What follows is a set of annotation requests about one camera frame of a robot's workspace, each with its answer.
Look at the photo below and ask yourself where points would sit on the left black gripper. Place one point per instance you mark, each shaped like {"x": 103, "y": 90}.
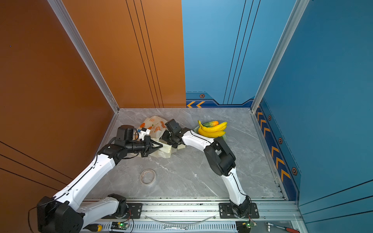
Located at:
{"x": 148, "y": 144}

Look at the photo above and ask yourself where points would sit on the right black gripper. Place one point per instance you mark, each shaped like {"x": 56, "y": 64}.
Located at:
{"x": 164, "y": 138}

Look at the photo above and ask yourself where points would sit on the cream plastic bag orange print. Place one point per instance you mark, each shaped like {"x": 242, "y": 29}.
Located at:
{"x": 157, "y": 126}

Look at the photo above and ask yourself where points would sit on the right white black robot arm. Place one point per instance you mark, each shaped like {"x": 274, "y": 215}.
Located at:
{"x": 221, "y": 160}

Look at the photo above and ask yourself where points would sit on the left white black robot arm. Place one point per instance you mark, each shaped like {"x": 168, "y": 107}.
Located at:
{"x": 62, "y": 212}

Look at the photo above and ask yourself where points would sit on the clear tape roll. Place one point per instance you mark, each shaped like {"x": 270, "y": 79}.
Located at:
{"x": 148, "y": 177}

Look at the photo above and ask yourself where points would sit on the green orange papaya fruit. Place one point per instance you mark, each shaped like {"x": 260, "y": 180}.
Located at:
{"x": 211, "y": 124}

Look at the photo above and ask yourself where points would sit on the yellow banana bunch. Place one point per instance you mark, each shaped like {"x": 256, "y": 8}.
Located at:
{"x": 212, "y": 129}

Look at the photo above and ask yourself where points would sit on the left green circuit board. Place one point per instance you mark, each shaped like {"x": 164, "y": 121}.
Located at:
{"x": 119, "y": 226}

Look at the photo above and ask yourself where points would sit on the green circuit board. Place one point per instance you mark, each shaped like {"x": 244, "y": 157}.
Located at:
{"x": 245, "y": 226}
{"x": 119, "y": 226}

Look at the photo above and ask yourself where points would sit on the silver wrench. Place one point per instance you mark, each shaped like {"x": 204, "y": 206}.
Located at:
{"x": 165, "y": 227}

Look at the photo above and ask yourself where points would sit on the yellow black screwdriver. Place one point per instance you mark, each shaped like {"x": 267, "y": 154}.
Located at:
{"x": 94, "y": 227}

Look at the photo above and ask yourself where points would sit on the right green circuit board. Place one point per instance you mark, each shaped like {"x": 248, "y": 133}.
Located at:
{"x": 245, "y": 226}

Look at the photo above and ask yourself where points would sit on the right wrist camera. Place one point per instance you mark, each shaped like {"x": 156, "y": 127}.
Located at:
{"x": 173, "y": 127}

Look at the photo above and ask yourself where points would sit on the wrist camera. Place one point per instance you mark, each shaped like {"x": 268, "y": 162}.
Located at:
{"x": 128, "y": 132}
{"x": 173, "y": 127}

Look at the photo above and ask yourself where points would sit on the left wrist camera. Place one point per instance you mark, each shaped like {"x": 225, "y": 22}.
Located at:
{"x": 128, "y": 132}

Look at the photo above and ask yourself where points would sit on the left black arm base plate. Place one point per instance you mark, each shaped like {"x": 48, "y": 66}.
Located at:
{"x": 134, "y": 211}

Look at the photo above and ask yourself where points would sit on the aluminium front rail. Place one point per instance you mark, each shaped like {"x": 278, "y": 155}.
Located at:
{"x": 201, "y": 215}

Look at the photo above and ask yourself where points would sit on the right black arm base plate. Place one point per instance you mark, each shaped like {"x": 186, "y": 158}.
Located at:
{"x": 226, "y": 211}

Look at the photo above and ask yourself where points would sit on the red handled tool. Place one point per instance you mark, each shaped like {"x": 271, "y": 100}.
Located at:
{"x": 287, "y": 229}

